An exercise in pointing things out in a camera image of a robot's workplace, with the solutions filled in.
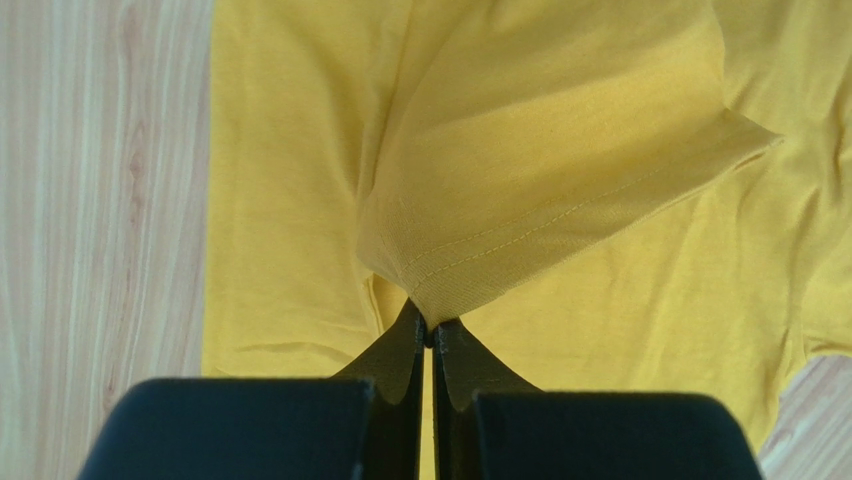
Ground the yellow t shirt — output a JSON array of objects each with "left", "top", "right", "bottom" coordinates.
[{"left": 201, "top": 1, "right": 851, "bottom": 450}]

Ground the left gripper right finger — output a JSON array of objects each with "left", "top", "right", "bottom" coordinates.
[{"left": 432, "top": 319, "right": 541, "bottom": 479}]

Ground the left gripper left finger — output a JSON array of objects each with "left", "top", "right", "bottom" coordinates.
[{"left": 332, "top": 300, "right": 426, "bottom": 479}]

